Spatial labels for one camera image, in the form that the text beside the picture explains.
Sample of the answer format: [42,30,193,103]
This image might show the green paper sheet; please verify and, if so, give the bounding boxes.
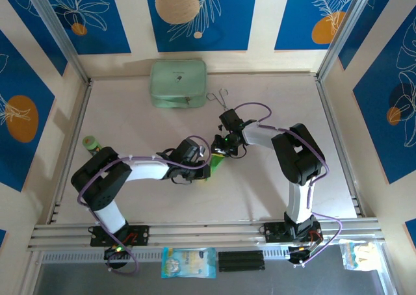
[203,151,227,182]

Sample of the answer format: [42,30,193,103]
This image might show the mint green zip pouch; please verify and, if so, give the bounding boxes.
[149,59,209,109]

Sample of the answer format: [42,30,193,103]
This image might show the blue snack packet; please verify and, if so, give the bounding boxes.
[161,246,217,279]

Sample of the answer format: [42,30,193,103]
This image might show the black ribbed block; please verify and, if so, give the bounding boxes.
[218,251,266,273]

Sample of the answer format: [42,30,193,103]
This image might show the small green tape roll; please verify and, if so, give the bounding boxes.
[83,135,102,156]

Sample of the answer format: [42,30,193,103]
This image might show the clear bag with yellow pieces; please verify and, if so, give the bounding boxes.
[339,238,380,272]

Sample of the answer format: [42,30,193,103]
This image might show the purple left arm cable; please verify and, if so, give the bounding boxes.
[77,135,212,275]

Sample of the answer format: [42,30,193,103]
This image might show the metal wire tongs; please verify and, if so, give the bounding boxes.
[206,88,235,112]

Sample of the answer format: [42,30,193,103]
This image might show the wide aluminium frame rail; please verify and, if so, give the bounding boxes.
[27,216,386,252]

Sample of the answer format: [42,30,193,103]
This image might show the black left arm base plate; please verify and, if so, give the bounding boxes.
[90,225,150,247]

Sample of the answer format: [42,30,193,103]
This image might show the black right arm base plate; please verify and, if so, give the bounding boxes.
[263,222,324,244]

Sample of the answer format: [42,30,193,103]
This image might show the grey slotted cable duct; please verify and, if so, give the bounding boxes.
[42,249,345,265]

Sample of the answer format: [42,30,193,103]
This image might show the aluminium table side rail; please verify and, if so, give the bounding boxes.
[47,79,94,226]
[315,79,362,218]

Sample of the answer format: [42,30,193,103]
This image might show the aluminium frame post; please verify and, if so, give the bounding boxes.
[24,0,92,83]
[317,0,380,81]

